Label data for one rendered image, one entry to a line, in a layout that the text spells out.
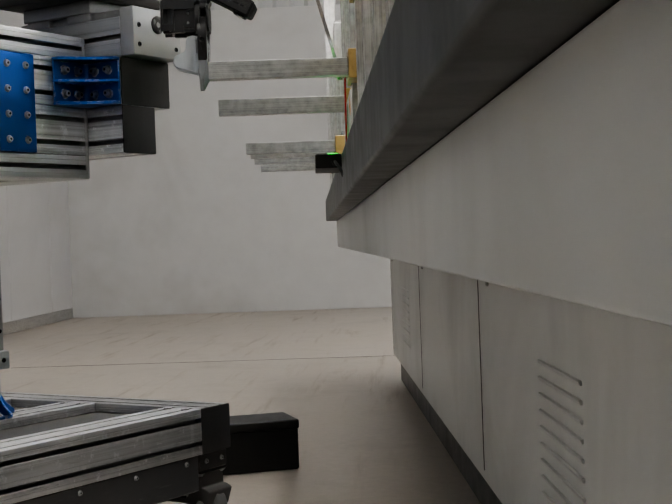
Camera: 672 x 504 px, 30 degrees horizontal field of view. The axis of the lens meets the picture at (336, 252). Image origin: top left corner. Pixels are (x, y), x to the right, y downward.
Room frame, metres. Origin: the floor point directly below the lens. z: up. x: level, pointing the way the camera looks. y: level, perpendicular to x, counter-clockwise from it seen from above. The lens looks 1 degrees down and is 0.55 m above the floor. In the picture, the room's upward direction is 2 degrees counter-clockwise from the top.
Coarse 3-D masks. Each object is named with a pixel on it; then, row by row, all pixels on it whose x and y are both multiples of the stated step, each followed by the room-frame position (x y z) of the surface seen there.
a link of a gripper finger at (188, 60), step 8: (192, 40) 2.14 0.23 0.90; (192, 48) 2.14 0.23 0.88; (176, 56) 2.14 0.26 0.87; (184, 56) 2.14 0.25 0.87; (192, 56) 2.14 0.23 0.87; (176, 64) 2.14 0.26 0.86; (184, 64) 2.14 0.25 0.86; (192, 64) 2.14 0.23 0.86; (200, 64) 2.14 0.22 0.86; (200, 72) 2.14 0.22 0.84; (208, 72) 2.15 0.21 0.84; (200, 80) 2.15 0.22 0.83; (208, 80) 2.16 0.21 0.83; (200, 88) 2.16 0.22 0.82
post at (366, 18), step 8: (368, 0) 1.69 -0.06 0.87; (368, 8) 1.69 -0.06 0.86; (368, 16) 1.69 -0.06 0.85; (368, 24) 1.69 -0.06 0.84; (368, 32) 1.69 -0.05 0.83; (368, 40) 1.69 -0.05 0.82; (368, 48) 1.69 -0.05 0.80; (368, 56) 1.69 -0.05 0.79; (368, 64) 1.69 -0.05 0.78; (368, 72) 1.69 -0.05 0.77
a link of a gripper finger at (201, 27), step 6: (204, 12) 2.14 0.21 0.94; (204, 18) 2.12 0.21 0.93; (198, 24) 2.12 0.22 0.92; (204, 24) 2.12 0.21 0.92; (198, 30) 2.12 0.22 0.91; (204, 30) 2.12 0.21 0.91; (198, 36) 2.12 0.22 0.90; (204, 36) 2.12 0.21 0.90; (198, 42) 2.13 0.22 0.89; (204, 42) 2.12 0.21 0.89; (198, 48) 2.13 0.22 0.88; (204, 48) 2.13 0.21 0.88; (198, 54) 2.13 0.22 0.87; (204, 54) 2.13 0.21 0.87
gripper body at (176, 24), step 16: (160, 0) 2.13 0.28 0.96; (176, 0) 2.13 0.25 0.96; (192, 0) 2.13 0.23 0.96; (208, 0) 2.15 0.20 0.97; (160, 16) 2.13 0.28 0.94; (176, 16) 2.13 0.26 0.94; (192, 16) 2.13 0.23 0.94; (208, 16) 2.14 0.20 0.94; (176, 32) 2.13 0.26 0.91; (192, 32) 2.17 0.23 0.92; (208, 32) 2.16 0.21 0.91
